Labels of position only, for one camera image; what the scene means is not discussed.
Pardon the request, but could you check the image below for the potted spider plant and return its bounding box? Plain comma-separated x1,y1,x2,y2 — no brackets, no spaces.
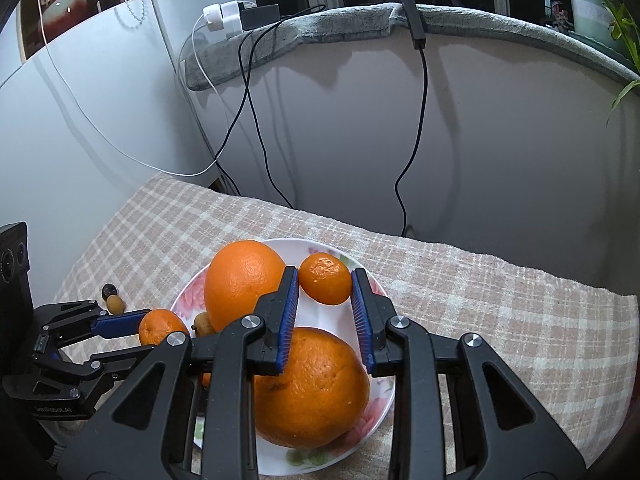
563,0,639,112

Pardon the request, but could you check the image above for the small tangerine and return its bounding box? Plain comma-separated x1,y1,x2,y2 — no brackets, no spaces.
298,252,352,306

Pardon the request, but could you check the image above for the white refrigerator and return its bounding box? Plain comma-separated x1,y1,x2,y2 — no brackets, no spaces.
1,0,218,304

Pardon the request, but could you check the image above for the black cable pair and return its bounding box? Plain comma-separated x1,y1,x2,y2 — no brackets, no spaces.
209,3,329,210

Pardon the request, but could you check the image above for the white floral plate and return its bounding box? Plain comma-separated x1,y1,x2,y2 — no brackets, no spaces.
170,238,395,478

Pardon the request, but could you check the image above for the ring light black cable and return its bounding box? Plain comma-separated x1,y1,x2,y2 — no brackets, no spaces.
392,0,431,239

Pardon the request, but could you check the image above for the brown longan front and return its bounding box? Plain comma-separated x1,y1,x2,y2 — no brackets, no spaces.
192,312,216,337

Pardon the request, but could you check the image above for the grey windowsill mat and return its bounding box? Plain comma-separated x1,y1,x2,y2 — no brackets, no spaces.
183,1,640,92

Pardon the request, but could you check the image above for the small figurine on sill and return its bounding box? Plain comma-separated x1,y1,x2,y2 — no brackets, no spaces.
541,0,574,34

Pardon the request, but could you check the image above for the medium tangerine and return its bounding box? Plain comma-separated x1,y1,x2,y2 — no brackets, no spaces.
138,309,189,346

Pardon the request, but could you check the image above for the brown longan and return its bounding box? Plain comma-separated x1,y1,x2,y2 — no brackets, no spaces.
192,312,216,337
105,294,126,315

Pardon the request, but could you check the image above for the dark plum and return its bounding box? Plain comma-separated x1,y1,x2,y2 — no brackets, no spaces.
101,283,118,301

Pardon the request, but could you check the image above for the black power adapter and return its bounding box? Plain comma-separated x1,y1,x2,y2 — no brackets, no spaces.
240,3,281,32

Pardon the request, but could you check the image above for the beige checkered tablecloth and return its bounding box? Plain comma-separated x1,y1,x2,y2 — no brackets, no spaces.
56,176,639,463

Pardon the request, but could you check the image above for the smooth navel orange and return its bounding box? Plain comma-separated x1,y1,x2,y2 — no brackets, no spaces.
204,240,285,332

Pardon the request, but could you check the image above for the large rough mandarin orange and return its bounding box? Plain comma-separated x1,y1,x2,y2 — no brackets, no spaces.
254,327,370,448

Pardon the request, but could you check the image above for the white cable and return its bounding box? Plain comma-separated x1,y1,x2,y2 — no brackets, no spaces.
34,0,237,179

